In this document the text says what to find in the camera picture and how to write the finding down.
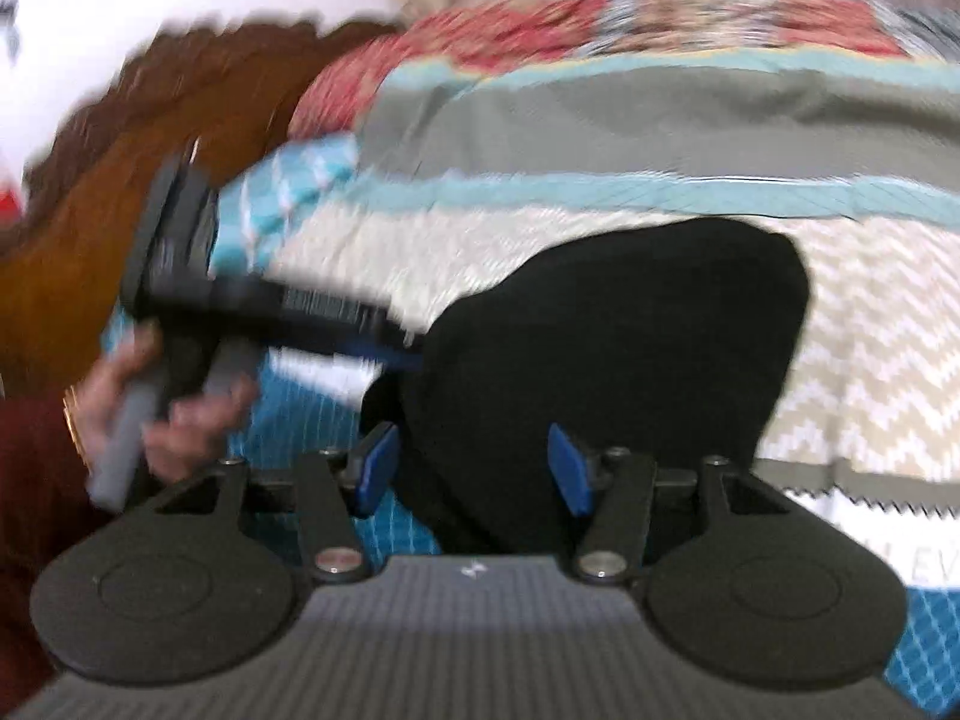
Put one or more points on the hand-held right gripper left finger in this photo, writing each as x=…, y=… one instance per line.
x=379, y=465

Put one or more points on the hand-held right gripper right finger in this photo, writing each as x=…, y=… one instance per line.
x=566, y=476

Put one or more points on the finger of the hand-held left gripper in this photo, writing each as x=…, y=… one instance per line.
x=337, y=319

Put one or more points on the black pants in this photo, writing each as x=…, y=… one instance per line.
x=600, y=330

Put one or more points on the person's left hand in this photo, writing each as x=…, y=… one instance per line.
x=199, y=420

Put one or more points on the blue grid bed sheet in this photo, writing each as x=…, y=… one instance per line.
x=315, y=420

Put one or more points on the brown wooden headboard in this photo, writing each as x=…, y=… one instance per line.
x=112, y=187

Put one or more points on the teal checked cloth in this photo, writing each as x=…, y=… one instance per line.
x=285, y=195

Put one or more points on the grey teal chevron bedspread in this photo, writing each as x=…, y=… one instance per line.
x=862, y=330

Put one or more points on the red floral blanket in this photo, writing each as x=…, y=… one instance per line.
x=525, y=30

